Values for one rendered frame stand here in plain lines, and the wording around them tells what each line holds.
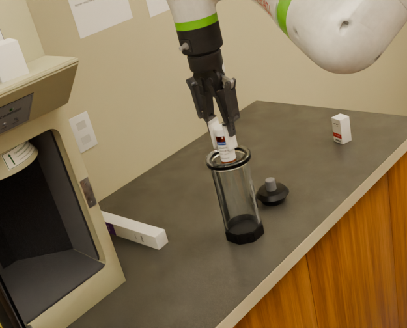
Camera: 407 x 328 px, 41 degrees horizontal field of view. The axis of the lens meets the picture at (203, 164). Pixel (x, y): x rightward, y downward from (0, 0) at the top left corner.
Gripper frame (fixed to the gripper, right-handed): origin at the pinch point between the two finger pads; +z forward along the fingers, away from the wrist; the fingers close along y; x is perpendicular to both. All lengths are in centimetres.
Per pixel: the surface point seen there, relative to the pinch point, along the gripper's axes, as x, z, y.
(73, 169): -31.0, -4.7, -14.7
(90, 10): 14, -28, -57
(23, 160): -39.7, -11.2, -16.7
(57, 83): -32.6, -25.3, -5.7
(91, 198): -29.5, 3.4, -14.7
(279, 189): 16.8, 24.5, -0.9
